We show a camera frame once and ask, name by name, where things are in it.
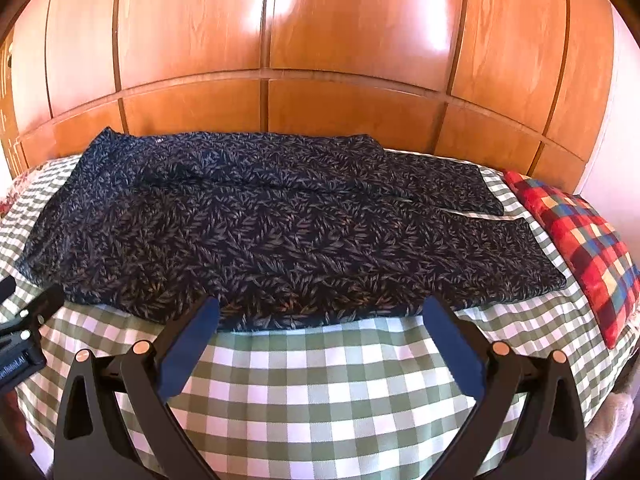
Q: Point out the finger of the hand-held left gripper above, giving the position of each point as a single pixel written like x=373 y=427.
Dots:
x=47 y=305
x=6 y=289

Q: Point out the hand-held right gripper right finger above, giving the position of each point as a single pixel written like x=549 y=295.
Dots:
x=452 y=347

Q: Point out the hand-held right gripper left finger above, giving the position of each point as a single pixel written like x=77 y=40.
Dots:
x=192 y=342

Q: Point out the dark leaf print pants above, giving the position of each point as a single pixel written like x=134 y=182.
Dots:
x=300 y=240

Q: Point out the floral bed sheet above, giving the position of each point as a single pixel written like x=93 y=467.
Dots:
x=12 y=195

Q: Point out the green checked bedspread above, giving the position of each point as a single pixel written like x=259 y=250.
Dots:
x=320 y=385

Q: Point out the white fluffy cloth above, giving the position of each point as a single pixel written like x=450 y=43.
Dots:
x=612 y=425

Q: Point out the wooden wardrobe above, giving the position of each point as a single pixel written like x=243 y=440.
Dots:
x=350 y=100

